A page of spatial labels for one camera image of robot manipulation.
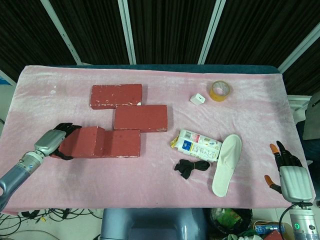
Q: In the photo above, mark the red brick with white chips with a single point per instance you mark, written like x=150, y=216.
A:
x=115, y=96

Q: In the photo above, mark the white post with blue sign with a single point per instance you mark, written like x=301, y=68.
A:
x=3, y=77

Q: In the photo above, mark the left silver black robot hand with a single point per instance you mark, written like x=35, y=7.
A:
x=50, y=141

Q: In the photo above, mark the yellow tape roll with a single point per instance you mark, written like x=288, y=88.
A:
x=217, y=96

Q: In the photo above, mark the blue cardboard box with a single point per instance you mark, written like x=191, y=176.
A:
x=268, y=228

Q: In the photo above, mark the white partition frame post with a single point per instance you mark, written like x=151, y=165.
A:
x=126, y=30
x=62, y=35
x=212, y=30
x=300, y=47

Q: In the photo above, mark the black sock bundle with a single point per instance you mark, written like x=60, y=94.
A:
x=191, y=167

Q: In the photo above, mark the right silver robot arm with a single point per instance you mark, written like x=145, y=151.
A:
x=305, y=225

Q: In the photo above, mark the white disposable slipper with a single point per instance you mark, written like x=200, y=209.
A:
x=226, y=165

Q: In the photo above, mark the small white plastic box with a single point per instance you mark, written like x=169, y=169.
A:
x=197, y=99

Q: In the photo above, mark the black trash bag with litter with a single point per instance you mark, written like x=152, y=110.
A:
x=230, y=220

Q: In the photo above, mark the pink velvet table cloth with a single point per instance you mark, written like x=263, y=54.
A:
x=150, y=187

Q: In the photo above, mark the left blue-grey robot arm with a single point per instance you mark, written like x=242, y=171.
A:
x=15, y=175

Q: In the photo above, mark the white metal rack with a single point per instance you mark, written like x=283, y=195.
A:
x=297, y=105

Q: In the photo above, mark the dark grey bulky object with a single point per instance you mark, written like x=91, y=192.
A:
x=312, y=117

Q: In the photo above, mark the white yellow snack packet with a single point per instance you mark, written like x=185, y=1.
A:
x=197, y=146

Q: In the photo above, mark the blue-grey robot torso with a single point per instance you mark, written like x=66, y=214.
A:
x=155, y=225

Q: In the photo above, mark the red block on floor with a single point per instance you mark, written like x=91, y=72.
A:
x=273, y=236

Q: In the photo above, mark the right silver robot hand orange fingertips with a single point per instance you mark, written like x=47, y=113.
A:
x=296, y=182

